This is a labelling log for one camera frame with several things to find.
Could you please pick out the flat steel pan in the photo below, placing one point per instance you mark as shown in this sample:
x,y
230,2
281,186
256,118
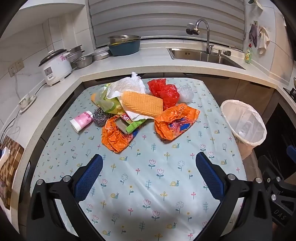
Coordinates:
x,y
100,54

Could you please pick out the wall outlet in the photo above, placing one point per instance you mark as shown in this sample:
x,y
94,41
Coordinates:
x,y
16,67

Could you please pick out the chrome kitchen faucet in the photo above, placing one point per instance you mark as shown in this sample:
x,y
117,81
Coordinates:
x,y
207,30

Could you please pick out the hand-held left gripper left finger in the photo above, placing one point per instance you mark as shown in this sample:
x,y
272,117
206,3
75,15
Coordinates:
x,y
89,178

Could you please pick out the grey hanging cloth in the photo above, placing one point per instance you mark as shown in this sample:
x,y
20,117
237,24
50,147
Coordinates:
x,y
253,34

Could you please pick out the beige hanging cloth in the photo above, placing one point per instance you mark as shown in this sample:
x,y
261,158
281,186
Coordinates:
x,y
263,39

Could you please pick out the white power strip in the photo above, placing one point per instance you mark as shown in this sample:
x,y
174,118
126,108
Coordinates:
x,y
26,101

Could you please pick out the pink white bag roll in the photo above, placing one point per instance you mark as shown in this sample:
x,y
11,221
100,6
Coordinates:
x,y
81,120

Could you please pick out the dark scrubber by sink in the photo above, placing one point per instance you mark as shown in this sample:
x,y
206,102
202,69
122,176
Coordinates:
x,y
227,53

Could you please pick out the wooden base cabinet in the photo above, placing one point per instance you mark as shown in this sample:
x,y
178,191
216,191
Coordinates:
x,y
249,92

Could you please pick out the white rice cooker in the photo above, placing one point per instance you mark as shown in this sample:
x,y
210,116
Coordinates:
x,y
55,69

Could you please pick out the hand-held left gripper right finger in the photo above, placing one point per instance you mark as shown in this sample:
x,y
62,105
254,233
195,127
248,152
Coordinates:
x,y
209,176

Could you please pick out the floral light blue tablecloth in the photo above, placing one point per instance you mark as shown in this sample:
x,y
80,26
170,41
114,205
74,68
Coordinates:
x,y
150,185

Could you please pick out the orange waffle dish cloth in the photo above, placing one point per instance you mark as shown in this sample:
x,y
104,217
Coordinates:
x,y
143,104

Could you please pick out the black built-in oven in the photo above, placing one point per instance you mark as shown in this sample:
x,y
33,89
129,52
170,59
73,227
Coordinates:
x,y
277,129

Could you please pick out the orange plastic bag blue print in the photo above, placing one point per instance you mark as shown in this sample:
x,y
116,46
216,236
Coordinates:
x,y
166,129

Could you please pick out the clear plastic bag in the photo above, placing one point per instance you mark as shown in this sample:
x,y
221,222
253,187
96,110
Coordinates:
x,y
186,93

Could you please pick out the green yellow snack packet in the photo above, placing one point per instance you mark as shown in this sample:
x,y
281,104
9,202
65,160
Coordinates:
x,y
106,104

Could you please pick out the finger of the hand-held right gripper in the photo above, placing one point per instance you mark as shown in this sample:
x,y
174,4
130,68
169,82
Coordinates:
x,y
291,153

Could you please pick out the green drink carton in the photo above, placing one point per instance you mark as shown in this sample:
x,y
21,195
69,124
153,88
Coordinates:
x,y
133,126

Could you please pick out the white lined waste bin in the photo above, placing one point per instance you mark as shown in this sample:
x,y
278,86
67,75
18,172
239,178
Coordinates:
x,y
245,125

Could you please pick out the red plastic bag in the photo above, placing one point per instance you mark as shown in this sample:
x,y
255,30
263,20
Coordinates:
x,y
166,92

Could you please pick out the steel basin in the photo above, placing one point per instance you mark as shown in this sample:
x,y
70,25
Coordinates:
x,y
122,38

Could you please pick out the white paper towel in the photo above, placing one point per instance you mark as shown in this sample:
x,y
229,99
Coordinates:
x,y
127,87

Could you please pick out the striped window blind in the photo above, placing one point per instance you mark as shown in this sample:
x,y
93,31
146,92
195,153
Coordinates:
x,y
161,18

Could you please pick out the green dish soap bottle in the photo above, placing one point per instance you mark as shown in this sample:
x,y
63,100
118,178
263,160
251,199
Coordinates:
x,y
248,55

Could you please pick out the stacked steel pots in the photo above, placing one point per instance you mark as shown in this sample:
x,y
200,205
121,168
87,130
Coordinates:
x,y
75,53

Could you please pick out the blue plastic basin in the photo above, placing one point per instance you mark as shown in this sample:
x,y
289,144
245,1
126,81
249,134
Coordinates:
x,y
124,49

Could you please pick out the stainless steel sink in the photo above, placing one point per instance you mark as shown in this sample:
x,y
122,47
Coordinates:
x,y
201,58

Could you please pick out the steel wool scrubber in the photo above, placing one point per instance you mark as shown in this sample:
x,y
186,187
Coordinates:
x,y
100,117

